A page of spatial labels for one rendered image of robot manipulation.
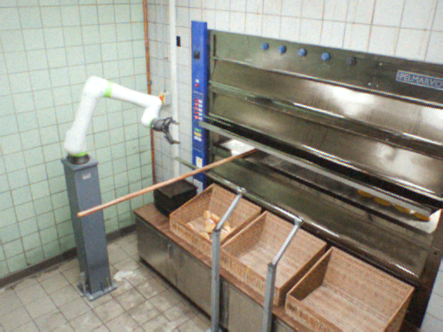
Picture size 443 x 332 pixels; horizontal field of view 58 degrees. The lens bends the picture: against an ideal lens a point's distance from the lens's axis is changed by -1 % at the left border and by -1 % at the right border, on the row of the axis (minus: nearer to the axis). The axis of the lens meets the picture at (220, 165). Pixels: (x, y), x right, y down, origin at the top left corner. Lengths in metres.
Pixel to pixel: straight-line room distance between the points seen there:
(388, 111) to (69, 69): 2.44
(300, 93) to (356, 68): 0.41
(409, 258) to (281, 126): 1.13
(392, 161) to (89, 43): 2.49
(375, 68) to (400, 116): 0.29
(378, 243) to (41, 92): 2.69
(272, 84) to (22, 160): 2.07
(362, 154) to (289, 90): 0.63
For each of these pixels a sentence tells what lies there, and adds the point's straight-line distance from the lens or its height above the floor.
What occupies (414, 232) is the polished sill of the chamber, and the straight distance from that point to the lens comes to 2.53.
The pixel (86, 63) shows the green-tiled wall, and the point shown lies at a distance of 3.63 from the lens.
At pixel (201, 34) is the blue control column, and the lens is 3.23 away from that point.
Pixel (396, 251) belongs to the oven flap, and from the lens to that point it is 2.64.
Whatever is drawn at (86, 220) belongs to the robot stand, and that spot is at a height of 0.74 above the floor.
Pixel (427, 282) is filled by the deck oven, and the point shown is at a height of 0.91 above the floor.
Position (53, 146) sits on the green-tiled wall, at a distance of 3.67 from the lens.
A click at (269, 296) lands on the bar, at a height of 0.74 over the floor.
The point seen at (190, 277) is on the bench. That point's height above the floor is 0.33.
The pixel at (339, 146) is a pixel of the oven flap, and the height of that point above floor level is 1.53.
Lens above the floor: 2.44
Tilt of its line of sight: 25 degrees down
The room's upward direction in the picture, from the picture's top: 1 degrees clockwise
